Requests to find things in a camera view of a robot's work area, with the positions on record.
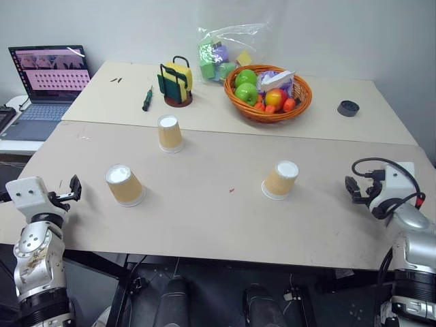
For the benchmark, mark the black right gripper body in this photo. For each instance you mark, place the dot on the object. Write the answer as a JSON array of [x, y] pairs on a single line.
[[367, 193]]

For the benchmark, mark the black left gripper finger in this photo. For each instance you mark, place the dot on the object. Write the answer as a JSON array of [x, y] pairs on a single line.
[[3, 197], [75, 188]]

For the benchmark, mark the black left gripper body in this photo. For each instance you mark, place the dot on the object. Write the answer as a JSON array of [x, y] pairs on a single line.
[[60, 205]]

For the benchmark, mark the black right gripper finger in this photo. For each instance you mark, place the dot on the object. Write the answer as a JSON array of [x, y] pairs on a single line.
[[352, 188]]

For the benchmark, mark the brown paper cup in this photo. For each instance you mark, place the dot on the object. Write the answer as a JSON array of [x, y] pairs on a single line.
[[125, 189], [169, 134], [280, 182]]

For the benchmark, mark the black round tape roll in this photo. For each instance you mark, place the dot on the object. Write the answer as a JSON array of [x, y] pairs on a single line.
[[348, 109]]

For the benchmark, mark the black device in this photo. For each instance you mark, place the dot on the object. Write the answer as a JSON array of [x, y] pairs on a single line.
[[6, 117]]

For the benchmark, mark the small orange toy fruit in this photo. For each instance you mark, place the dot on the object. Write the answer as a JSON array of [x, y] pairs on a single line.
[[269, 109], [289, 105], [260, 103]]

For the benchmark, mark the orange wicker basket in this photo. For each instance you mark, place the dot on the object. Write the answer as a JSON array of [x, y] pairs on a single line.
[[272, 116]]

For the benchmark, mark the grey open laptop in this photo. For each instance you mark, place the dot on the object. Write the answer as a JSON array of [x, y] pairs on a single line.
[[51, 78]]

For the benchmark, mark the red yellow toy apple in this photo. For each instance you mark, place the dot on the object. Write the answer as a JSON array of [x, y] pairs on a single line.
[[275, 98]]

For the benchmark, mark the white purple plastic packet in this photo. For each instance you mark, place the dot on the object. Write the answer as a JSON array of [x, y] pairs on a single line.
[[276, 81]]

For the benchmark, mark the coaster holder with coasters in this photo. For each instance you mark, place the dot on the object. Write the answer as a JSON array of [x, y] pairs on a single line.
[[177, 101]]

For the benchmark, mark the yellow green scouring sponge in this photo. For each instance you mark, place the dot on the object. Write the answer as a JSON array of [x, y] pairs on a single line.
[[185, 73], [170, 86]]

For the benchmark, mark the green toy apple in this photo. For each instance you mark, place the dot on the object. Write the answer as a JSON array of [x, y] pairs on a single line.
[[246, 93], [246, 77]]

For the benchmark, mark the clear bag of coloured blocks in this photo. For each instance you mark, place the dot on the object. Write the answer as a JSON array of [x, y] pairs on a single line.
[[214, 61]]

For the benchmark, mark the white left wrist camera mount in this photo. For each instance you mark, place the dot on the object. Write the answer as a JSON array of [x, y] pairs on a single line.
[[27, 197]]

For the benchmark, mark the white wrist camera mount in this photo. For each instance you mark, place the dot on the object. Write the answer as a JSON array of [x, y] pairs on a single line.
[[396, 180], [27, 197]]

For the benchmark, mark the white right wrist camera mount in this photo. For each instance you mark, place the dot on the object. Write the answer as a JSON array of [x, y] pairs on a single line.
[[396, 180]]

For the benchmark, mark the black metal table frame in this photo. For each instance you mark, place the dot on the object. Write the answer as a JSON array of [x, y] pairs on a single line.
[[119, 293]]

